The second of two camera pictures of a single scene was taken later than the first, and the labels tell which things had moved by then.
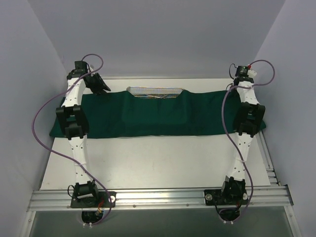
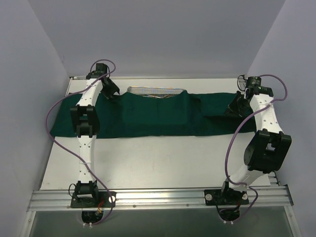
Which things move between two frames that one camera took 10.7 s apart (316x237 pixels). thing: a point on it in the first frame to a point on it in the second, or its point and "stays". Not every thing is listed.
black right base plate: (223, 197) stays
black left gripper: (95, 82) to (110, 87)
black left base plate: (103, 200) stays
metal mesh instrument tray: (157, 92) stays
